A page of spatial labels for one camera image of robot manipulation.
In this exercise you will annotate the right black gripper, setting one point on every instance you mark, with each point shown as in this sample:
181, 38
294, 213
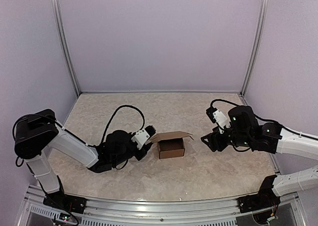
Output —
214, 138

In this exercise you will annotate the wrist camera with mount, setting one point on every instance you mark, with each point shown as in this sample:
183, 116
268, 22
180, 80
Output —
142, 136
218, 117

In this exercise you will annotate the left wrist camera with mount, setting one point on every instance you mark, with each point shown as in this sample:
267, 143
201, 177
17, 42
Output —
142, 136

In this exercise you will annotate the front aluminium frame rail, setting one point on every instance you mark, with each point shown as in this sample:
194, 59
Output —
106, 212

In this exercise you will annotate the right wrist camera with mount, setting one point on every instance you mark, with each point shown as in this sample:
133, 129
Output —
218, 117

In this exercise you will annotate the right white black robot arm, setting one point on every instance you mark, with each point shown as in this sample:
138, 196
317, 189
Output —
295, 143

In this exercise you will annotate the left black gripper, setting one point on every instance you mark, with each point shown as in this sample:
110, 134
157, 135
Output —
145, 148

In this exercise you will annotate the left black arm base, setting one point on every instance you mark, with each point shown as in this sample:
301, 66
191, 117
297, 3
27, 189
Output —
61, 200

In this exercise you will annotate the brown cardboard box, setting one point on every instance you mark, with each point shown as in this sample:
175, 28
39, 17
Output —
170, 144

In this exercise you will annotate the right aluminium corner post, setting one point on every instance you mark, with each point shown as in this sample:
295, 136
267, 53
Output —
255, 46

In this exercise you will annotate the aluminium corner post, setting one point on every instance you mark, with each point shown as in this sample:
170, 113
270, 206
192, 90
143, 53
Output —
65, 49
255, 46

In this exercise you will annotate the left aluminium corner post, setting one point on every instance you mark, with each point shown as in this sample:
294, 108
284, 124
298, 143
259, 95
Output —
65, 49

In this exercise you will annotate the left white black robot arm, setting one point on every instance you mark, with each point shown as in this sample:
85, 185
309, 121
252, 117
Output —
33, 133

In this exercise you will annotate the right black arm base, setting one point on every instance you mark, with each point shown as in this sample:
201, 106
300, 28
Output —
264, 198

